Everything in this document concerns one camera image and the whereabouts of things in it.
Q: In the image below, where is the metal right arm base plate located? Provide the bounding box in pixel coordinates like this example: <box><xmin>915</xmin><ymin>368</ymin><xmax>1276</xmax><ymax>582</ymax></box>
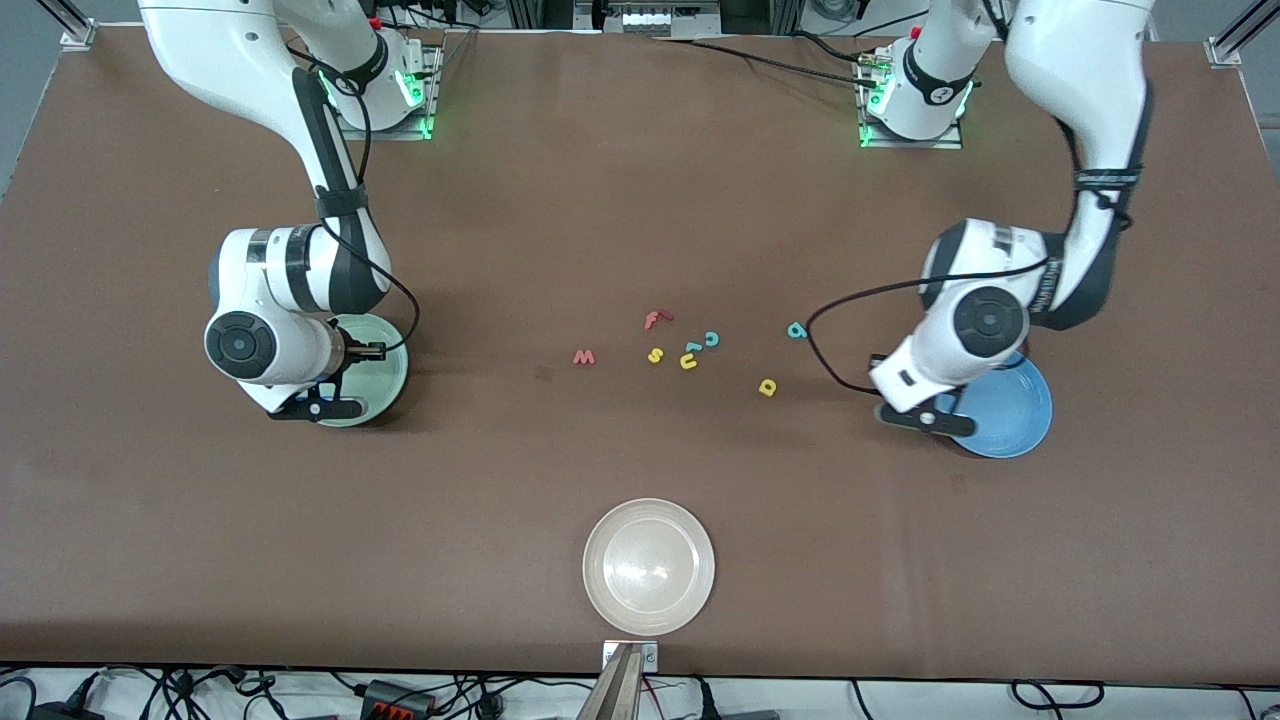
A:
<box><xmin>330</xmin><ymin>40</ymin><xmax>443</xmax><ymax>142</ymax></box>

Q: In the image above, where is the long black table cable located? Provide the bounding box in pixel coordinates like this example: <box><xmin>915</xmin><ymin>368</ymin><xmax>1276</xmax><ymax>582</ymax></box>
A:
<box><xmin>650</xmin><ymin>36</ymin><xmax>881</xmax><ymax>88</ymax></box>

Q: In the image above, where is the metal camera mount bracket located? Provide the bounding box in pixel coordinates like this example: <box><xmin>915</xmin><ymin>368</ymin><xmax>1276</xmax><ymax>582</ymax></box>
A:
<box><xmin>577</xmin><ymin>640</ymin><xmax>660</xmax><ymax>720</ymax></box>

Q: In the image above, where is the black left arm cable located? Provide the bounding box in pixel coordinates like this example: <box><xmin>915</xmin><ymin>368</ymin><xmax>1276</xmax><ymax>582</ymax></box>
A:
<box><xmin>805</xmin><ymin>170</ymin><xmax>1141</xmax><ymax>396</ymax></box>

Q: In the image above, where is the black red power strip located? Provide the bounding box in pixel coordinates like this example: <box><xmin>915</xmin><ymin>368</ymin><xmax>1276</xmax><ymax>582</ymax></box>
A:
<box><xmin>358</xmin><ymin>679</ymin><xmax>437</xmax><ymax>720</ymax></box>

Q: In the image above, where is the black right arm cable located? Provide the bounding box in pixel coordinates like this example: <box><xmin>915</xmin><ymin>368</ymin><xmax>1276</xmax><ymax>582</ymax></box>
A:
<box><xmin>285</xmin><ymin>40</ymin><xmax>422</xmax><ymax>363</ymax></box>

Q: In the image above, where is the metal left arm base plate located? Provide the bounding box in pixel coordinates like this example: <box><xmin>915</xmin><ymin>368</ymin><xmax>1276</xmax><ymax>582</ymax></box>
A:
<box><xmin>857</xmin><ymin>45</ymin><xmax>966</xmax><ymax>151</ymax></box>

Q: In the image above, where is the blue plate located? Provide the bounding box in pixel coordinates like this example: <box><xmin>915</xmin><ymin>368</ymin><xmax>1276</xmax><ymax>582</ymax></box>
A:
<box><xmin>945</xmin><ymin>350</ymin><xmax>1054</xmax><ymax>460</ymax></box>

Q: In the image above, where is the white plate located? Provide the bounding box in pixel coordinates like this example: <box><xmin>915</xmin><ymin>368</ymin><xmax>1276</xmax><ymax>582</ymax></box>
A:
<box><xmin>582</xmin><ymin>498</ymin><xmax>717</xmax><ymax>637</ymax></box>

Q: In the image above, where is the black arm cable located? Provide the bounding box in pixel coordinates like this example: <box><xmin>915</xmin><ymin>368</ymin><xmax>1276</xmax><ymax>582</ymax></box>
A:
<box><xmin>805</xmin><ymin>170</ymin><xmax>1141</xmax><ymax>396</ymax></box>
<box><xmin>285</xmin><ymin>40</ymin><xmax>422</xmax><ymax>363</ymax></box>

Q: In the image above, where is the grey rack equipment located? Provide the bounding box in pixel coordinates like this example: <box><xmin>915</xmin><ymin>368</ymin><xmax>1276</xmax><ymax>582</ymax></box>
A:
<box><xmin>575</xmin><ymin>0</ymin><xmax>721</xmax><ymax>36</ymax></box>

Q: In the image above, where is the green plate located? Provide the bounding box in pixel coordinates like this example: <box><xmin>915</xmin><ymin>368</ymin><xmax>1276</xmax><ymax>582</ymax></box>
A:
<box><xmin>318</xmin><ymin>313</ymin><xmax>410</xmax><ymax>429</ymax></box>

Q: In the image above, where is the aluminium frame post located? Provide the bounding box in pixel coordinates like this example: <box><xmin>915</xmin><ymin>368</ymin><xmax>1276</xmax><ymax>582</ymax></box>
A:
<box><xmin>40</xmin><ymin>0</ymin><xmax>96</xmax><ymax>51</ymax></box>
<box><xmin>1205</xmin><ymin>0</ymin><xmax>1280</xmax><ymax>67</ymax></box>

